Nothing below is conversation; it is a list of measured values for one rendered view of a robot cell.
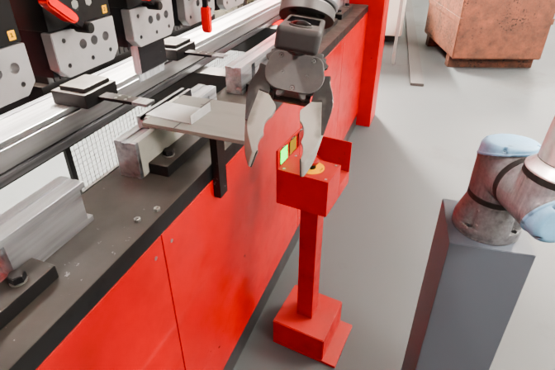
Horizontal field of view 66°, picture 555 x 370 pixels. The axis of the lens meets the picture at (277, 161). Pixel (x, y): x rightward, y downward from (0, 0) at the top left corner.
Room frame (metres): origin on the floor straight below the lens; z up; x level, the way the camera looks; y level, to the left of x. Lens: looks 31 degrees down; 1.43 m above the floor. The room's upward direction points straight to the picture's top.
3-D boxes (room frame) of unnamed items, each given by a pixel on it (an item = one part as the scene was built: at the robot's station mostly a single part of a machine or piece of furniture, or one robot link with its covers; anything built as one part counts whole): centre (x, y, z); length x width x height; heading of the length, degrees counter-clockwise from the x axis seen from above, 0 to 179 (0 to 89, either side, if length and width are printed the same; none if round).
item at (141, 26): (0.96, 0.31, 1.26); 0.15 x 0.09 x 0.17; 159
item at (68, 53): (0.78, 0.38, 1.26); 0.15 x 0.09 x 0.17; 159
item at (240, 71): (2.17, -0.15, 0.92); 1.68 x 0.06 x 0.10; 159
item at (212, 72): (1.68, 0.44, 0.81); 0.64 x 0.08 x 0.14; 69
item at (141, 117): (1.02, 0.29, 0.98); 0.20 x 0.03 x 0.03; 159
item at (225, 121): (0.94, 0.16, 1.00); 0.26 x 0.18 x 0.01; 69
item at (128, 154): (1.04, 0.28, 0.92); 0.39 x 0.06 x 0.10; 159
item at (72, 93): (1.05, 0.44, 1.01); 0.26 x 0.12 x 0.05; 69
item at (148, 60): (0.99, 0.30, 1.13); 0.10 x 0.02 x 0.10; 159
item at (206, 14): (1.11, 0.18, 1.20); 0.04 x 0.02 x 0.10; 69
